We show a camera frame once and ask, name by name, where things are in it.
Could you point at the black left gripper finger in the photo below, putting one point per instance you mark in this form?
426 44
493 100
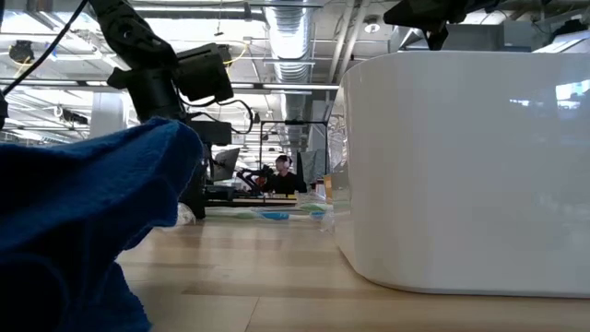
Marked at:
198 184

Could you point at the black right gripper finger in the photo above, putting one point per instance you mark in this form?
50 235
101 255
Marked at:
437 37

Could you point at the white plastic bin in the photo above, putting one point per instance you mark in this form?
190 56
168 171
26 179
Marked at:
461 184

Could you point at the black distant robot arm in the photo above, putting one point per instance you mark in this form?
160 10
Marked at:
253 177

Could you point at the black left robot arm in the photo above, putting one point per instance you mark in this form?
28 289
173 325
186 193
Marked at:
129 32

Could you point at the grey office monitor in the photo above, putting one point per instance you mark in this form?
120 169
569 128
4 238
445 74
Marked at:
227 163

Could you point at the round white ceiling fixture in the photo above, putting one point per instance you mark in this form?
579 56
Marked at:
372 26

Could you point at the black ceiling-mounted device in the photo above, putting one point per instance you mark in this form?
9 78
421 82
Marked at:
74 117

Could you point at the person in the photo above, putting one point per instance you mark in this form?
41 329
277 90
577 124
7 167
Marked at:
283 180

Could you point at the grey ceiling conduit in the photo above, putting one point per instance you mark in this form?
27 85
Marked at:
343 32

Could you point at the dark ceiling pipe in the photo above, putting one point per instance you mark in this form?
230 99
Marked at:
207 13

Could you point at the blue cloth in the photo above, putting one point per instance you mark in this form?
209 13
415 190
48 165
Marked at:
69 207

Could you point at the long ceiling light strip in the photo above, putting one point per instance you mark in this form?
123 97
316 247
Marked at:
295 86

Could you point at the silver diagonal spiral duct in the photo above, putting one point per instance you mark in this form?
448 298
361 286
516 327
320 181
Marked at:
410 39

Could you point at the grey rectangular duct box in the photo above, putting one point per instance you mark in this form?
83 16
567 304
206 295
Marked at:
484 37

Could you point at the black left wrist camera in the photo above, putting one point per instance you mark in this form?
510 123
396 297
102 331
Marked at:
205 71

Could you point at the black metal gantry frame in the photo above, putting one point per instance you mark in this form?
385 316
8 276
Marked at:
295 122

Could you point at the silver ventilation duct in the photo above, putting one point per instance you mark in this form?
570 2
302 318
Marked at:
290 41

